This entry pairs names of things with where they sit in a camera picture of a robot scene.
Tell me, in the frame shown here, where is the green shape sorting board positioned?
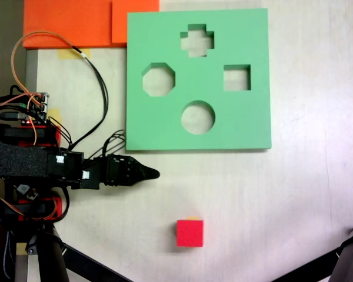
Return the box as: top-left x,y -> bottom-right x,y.
125,8 -> 272,153

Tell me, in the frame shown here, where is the large orange foam block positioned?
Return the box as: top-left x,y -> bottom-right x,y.
22,0 -> 128,50

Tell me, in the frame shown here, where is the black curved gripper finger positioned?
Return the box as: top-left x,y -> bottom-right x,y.
129,172 -> 161,186

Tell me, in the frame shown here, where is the red and black table clamp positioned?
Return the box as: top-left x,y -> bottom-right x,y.
4,196 -> 62,221
0,125 -> 62,147

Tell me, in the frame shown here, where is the black USB cable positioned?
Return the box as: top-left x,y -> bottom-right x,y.
0,111 -> 23,120

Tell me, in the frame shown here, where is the wide yellow tape strip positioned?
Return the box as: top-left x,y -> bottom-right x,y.
57,49 -> 91,60

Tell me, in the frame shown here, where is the thin black servo cable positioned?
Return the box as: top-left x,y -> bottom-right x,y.
102,130 -> 126,159

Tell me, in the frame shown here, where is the black looped cable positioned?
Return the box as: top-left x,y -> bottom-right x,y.
72,45 -> 109,149

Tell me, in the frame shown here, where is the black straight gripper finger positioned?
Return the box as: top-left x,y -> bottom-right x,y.
128,157 -> 161,176

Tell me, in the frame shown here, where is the orange looped wire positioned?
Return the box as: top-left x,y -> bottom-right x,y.
11,31 -> 77,102

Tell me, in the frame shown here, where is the braided blue white cable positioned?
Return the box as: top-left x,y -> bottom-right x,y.
2,230 -> 14,280

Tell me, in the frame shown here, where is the red square block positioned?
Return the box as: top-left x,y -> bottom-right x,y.
175,219 -> 204,249

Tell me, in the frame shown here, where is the black tripod leg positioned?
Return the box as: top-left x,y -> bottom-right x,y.
25,223 -> 133,282
270,220 -> 353,282

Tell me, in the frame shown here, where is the small yellow tape piece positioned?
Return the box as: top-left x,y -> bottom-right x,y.
48,108 -> 61,126

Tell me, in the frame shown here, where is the circuit board with wires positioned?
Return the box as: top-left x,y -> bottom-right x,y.
19,92 -> 51,126

